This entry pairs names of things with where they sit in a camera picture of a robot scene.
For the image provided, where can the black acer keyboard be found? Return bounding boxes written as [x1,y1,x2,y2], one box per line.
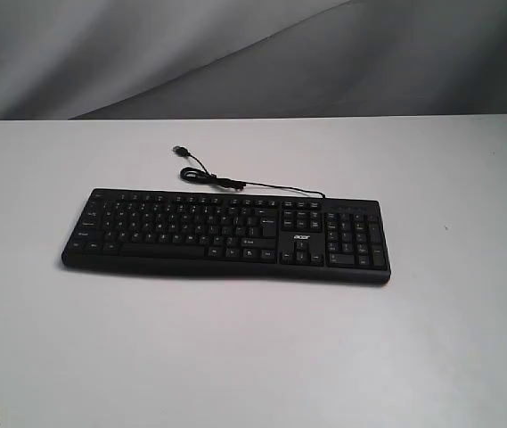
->
[61,188,391,284]

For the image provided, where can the black keyboard usb cable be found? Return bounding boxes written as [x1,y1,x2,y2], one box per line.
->
[171,144,328,201]

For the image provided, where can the grey backdrop cloth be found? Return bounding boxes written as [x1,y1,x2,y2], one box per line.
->
[0,1,507,119]

